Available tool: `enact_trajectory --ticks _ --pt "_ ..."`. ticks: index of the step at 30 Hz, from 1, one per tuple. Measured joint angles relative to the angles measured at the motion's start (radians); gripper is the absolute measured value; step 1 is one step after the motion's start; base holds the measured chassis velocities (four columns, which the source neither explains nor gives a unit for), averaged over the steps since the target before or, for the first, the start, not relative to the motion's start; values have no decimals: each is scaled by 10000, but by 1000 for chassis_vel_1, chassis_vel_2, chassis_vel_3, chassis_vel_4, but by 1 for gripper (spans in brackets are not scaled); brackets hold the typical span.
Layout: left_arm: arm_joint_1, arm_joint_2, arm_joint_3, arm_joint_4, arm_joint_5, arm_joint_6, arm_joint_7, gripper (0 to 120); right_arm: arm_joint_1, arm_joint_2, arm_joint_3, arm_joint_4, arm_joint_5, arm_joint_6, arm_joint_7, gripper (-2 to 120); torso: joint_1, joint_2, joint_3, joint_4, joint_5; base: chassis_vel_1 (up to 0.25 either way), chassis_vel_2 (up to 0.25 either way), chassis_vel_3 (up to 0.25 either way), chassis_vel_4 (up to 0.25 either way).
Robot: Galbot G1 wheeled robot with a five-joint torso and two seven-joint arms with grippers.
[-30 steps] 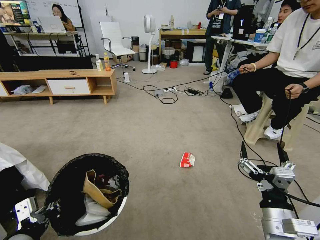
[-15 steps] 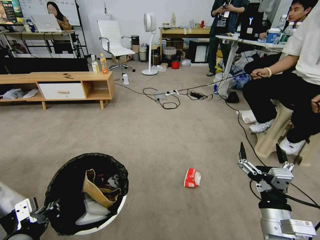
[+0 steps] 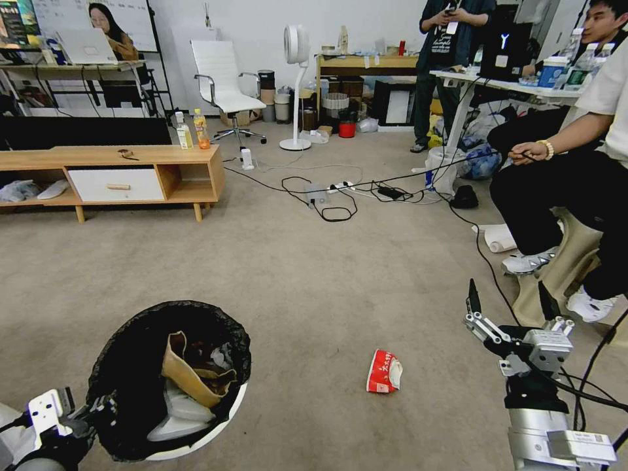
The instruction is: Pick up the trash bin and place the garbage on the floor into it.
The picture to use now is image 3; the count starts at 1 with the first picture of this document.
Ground white office chair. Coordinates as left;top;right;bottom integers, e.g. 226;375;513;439
190;39;269;149

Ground wooden storage shelf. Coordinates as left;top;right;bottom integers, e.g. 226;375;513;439
315;52;421;130

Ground black cloth bag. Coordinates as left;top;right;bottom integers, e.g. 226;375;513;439
449;184;480;210

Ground white plastic packaging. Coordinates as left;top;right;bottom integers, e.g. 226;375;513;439
147;376;217;442

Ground red white crumpled packet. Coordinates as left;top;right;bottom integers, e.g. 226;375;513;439
366;349;405;393

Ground orange label drink bottle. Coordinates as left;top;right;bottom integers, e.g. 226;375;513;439
192;108;212;150

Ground blue plastic bag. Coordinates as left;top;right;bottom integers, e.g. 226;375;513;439
461;143;504;181

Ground white slipper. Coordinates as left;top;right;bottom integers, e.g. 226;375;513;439
37;179;71;200

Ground pale yellow drink bottle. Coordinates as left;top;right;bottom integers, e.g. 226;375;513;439
175;111;194;150

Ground black flat television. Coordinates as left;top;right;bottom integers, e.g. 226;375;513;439
0;116;173;151

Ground white standing desk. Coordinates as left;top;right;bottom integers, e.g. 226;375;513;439
428;68;592;149

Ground person with phone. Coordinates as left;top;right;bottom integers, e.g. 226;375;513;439
411;0;497;154

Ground clear water bottle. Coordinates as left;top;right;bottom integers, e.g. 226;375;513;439
571;43;599;92

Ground black coiled floor cable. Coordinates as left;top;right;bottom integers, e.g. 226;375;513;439
223;166;360;223

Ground white sneaker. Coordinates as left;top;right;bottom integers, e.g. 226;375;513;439
500;246;561;277
566;288;620;324

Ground white plastic bag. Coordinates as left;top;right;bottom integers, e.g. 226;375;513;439
423;146;467;195

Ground yellow plastic bag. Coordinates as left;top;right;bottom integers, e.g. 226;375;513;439
427;99;445;149

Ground white ribbed basket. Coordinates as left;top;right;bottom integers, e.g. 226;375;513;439
321;93;350;118

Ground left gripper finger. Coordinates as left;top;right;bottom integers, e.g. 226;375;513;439
90;393;121;418

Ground brown paper bag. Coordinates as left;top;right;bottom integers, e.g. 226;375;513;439
162;332;238;409

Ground white drawer front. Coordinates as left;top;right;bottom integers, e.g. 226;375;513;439
66;168;166;203

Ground wooden TV cabinet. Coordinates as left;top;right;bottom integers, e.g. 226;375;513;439
0;144;226;224

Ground black computer tower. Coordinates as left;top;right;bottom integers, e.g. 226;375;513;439
479;7;534;82

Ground white trash bin black liner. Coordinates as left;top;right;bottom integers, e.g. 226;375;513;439
87;300;252;463

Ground white standing fan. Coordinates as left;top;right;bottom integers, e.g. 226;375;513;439
278;24;313;151

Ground grey power box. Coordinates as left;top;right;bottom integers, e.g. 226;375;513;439
304;184;328;210

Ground whiteboard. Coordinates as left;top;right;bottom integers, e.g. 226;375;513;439
31;0;161;54

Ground white blue wipes tub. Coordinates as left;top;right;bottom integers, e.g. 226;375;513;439
536;56;570;90

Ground person behind laptop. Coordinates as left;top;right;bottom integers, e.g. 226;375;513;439
87;2;140;63

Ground clear crumpled plastic bag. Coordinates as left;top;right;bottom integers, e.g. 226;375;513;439
0;179;40;203

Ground beige curved stool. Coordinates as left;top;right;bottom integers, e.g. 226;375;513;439
512;207;605;328

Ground dark wall poster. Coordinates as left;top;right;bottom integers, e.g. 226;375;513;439
0;0;43;49

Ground long black cable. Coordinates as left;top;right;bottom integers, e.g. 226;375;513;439
353;149;529;327

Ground black framed white panel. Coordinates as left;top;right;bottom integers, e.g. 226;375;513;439
372;80;419;131

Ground white laptop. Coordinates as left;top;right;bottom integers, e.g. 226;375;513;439
56;27;118;65

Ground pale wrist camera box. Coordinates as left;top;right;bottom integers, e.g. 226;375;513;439
521;329;575;377
27;388;75;436

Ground person in pale shirt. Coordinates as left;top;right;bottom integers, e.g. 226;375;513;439
489;0;628;324

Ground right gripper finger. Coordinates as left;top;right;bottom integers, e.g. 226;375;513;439
538;281;576;338
462;278;512;347

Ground white paper roll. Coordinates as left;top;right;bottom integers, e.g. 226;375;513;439
471;223;517;254

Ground wooden desk white legs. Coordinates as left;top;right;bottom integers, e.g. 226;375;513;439
0;58;149;118

